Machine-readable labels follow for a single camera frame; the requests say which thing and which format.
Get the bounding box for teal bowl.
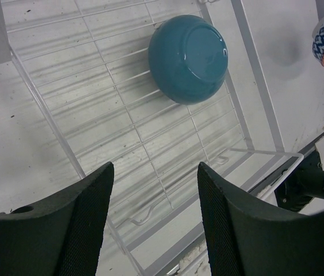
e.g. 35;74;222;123
148;15;229;105

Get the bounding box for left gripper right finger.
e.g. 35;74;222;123
197;163;324;275

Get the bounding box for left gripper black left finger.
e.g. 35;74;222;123
0;162;114;275

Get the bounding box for white wire dish rack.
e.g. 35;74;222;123
0;1;301;275

